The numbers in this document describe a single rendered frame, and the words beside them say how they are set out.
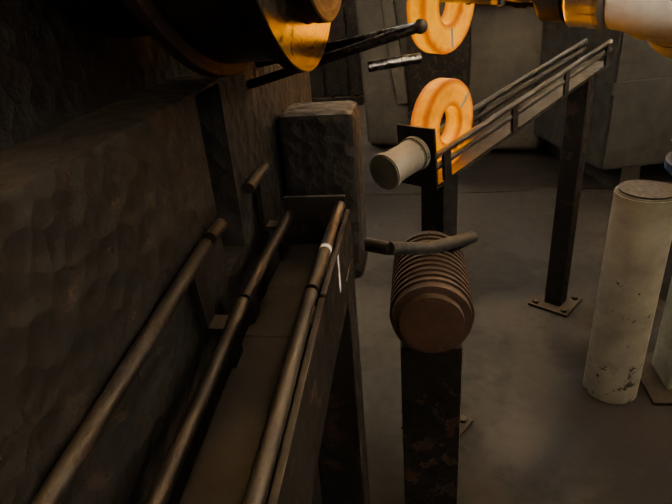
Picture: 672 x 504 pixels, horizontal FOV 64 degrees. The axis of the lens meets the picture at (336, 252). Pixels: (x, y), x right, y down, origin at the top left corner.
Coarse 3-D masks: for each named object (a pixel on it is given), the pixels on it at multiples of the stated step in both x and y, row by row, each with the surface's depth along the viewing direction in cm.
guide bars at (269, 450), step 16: (336, 208) 61; (336, 224) 58; (320, 256) 51; (320, 272) 48; (320, 288) 49; (304, 304) 44; (304, 320) 42; (304, 336) 41; (288, 352) 39; (304, 352) 42; (288, 368) 38; (288, 384) 37; (288, 400) 36; (272, 416) 34; (288, 416) 37; (272, 432) 33; (272, 448) 32; (256, 464) 32; (272, 464) 32; (256, 480) 31; (272, 480) 33; (256, 496) 30
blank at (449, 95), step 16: (432, 80) 92; (448, 80) 91; (432, 96) 89; (448, 96) 91; (464, 96) 95; (416, 112) 90; (432, 112) 89; (448, 112) 97; (464, 112) 96; (448, 128) 98; (464, 128) 98
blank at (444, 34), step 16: (416, 0) 81; (432, 0) 82; (416, 16) 82; (432, 16) 83; (448, 16) 89; (464, 16) 90; (432, 32) 84; (448, 32) 87; (464, 32) 91; (432, 48) 86; (448, 48) 89
